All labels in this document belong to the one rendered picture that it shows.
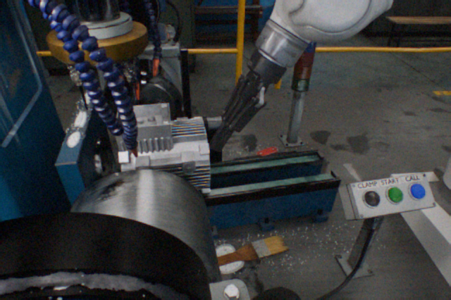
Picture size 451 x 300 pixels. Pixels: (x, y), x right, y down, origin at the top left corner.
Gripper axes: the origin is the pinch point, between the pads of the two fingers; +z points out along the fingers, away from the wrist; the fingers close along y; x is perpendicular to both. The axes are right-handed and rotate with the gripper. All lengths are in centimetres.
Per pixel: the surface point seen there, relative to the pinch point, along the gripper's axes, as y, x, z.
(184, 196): 20.4, -10.4, 2.5
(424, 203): 22.9, 34.0, -13.4
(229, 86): -261, 109, 65
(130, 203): 23.4, -18.8, 3.8
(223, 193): -0.4, 9.5, 15.5
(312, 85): -246, 192, 17
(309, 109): -59, 62, 0
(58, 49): 0.9, -35.6, -4.9
